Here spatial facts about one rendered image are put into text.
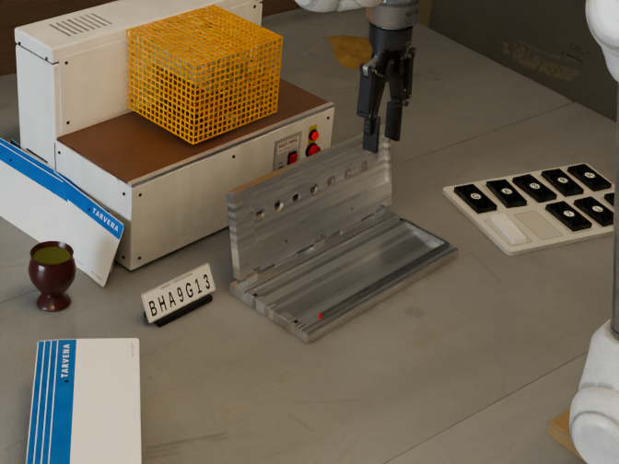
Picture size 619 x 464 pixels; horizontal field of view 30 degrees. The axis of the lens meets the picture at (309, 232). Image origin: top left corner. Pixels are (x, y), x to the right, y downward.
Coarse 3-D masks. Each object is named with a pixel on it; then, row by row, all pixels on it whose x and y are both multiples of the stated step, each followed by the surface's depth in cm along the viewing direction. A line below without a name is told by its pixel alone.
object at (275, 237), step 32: (384, 128) 233; (320, 160) 221; (352, 160) 230; (384, 160) 238; (256, 192) 212; (288, 192) 219; (320, 192) 226; (352, 192) 233; (384, 192) 239; (256, 224) 214; (288, 224) 221; (320, 224) 226; (352, 224) 234; (256, 256) 215; (288, 256) 222
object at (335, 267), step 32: (384, 224) 239; (320, 256) 226; (352, 256) 228; (384, 256) 229; (416, 256) 230; (448, 256) 231; (256, 288) 215; (288, 288) 216; (320, 288) 217; (352, 288) 218; (384, 288) 219; (288, 320) 208; (320, 320) 208
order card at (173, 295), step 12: (204, 264) 213; (180, 276) 209; (192, 276) 211; (204, 276) 213; (156, 288) 206; (168, 288) 208; (180, 288) 209; (192, 288) 211; (204, 288) 213; (144, 300) 204; (156, 300) 206; (168, 300) 208; (180, 300) 209; (192, 300) 211; (156, 312) 206; (168, 312) 208
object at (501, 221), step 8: (496, 216) 245; (504, 216) 245; (496, 224) 244; (504, 224) 243; (512, 224) 243; (504, 232) 241; (512, 232) 241; (520, 232) 241; (512, 240) 239; (520, 240) 239
